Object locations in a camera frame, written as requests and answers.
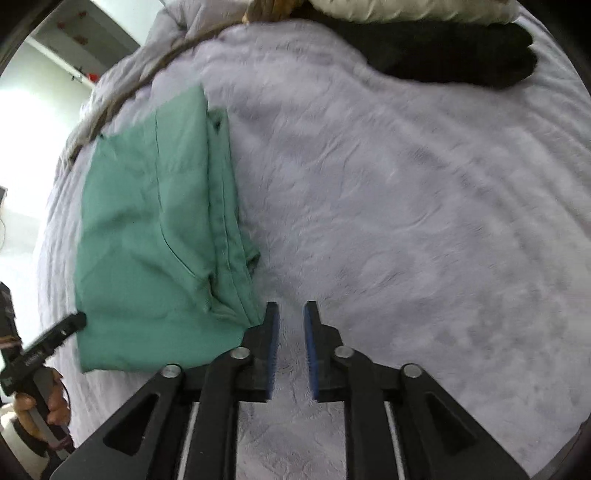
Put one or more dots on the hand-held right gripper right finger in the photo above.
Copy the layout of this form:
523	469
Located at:
310	355

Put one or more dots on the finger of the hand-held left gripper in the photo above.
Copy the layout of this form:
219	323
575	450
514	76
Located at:
60	330

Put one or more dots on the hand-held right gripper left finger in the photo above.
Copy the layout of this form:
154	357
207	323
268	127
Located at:
273	350

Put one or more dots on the green pants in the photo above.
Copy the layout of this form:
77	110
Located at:
138	230

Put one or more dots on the person's left forearm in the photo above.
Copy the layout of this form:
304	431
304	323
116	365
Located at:
18	443

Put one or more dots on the lavender fleece blanket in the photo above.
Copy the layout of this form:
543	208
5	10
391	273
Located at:
415	230

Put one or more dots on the black garment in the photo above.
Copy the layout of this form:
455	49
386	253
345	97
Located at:
438	50

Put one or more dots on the brown knit cloth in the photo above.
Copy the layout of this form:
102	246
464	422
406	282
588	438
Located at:
268	11

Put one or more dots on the cream quilted jacket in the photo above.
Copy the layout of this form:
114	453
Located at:
406	9

